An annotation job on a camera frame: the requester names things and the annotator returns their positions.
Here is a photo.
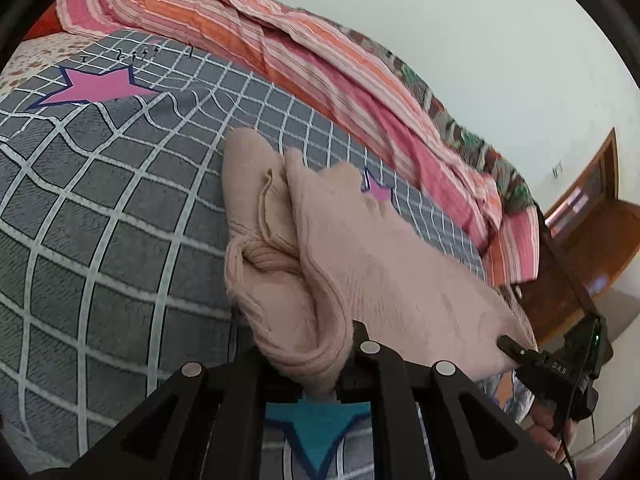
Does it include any pink orange striped quilt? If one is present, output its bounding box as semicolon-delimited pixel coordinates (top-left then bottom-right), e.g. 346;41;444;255
54;0;545;287

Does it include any person's right hand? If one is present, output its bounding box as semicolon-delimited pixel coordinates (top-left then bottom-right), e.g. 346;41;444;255
525;395;568;461

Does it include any pink knit sweater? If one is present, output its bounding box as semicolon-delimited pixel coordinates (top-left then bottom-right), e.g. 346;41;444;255
221;126;540;402

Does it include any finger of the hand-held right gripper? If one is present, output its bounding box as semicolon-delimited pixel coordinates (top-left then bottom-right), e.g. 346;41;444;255
496;335;528;363

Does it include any grey checked star blanket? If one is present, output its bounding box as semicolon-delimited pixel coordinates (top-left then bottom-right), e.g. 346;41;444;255
0;29;506;480

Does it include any red embroidered pillow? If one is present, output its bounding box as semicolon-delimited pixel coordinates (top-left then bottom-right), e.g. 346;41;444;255
22;2;68;42

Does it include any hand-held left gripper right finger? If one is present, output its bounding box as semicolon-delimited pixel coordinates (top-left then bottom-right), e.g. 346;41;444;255
334;319;573;480

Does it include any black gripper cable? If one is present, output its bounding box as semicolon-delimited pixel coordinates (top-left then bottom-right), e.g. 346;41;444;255
550;340;598;468

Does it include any floral patchwork quilt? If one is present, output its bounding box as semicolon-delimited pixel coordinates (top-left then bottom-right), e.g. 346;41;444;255
345;29;537;217

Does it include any dark wooden footboard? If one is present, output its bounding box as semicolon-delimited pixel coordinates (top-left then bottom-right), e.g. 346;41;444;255
517;202;608;348

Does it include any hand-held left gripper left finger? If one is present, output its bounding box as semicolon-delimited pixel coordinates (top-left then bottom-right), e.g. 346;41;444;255
47;345;303;480

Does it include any brown wooden door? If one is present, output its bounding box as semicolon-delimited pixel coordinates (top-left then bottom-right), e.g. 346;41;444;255
542;127;640;291

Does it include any small floral bed sheet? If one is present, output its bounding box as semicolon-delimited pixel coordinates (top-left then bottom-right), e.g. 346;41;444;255
0;34;88;93

